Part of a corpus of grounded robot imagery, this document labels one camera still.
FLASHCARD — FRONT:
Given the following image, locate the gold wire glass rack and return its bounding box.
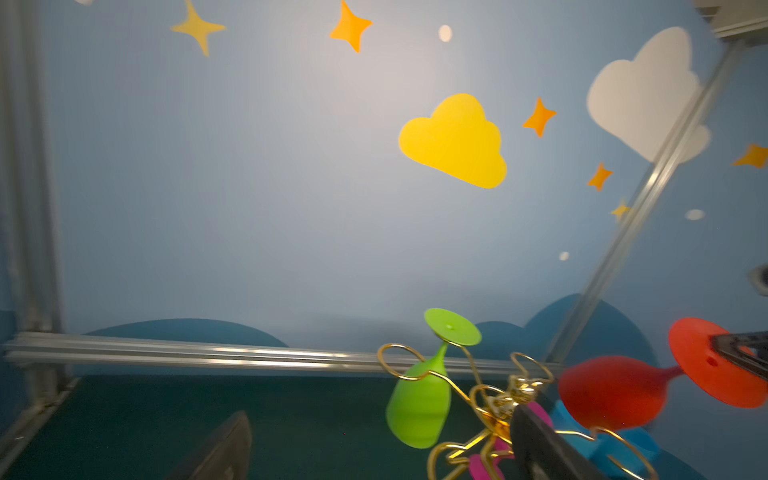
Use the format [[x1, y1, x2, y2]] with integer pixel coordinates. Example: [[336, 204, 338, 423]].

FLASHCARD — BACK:
[[384, 348, 658, 479]]

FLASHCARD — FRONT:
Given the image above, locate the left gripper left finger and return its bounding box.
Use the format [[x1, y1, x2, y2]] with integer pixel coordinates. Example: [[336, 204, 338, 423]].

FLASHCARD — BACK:
[[165, 411, 252, 480]]

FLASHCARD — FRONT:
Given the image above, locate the blue wine glass front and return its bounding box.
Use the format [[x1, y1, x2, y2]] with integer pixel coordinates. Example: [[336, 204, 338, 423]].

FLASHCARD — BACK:
[[550, 400, 661, 479]]

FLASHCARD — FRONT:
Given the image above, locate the green wine glass back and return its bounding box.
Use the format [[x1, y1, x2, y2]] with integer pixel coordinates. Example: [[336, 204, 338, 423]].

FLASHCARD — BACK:
[[377, 308, 482, 449]]

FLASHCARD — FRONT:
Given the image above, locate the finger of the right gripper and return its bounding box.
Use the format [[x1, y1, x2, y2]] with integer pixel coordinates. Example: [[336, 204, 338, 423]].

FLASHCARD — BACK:
[[711, 331, 768, 380]]

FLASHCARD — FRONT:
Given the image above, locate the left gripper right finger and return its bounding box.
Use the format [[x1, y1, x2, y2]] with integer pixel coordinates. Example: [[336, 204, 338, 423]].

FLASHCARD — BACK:
[[510, 405, 607, 480]]

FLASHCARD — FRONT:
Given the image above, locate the red wine glass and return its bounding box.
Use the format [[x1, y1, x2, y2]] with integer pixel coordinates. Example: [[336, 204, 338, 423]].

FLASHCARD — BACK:
[[558, 317, 767, 432]]

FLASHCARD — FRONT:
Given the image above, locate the pink wine glass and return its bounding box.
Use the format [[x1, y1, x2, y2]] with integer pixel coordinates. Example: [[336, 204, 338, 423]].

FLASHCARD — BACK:
[[467, 400, 556, 480]]

